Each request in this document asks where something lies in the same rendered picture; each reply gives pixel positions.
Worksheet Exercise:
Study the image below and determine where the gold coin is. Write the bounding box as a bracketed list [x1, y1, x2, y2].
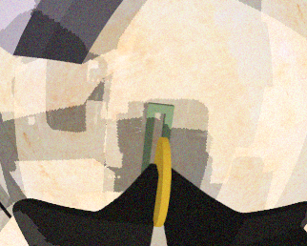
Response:
[153, 137, 172, 226]

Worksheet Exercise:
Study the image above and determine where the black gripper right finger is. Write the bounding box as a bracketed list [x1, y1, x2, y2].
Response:
[164, 168, 307, 246]

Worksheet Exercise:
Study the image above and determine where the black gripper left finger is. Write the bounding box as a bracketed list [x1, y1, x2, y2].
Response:
[12, 164, 158, 246]

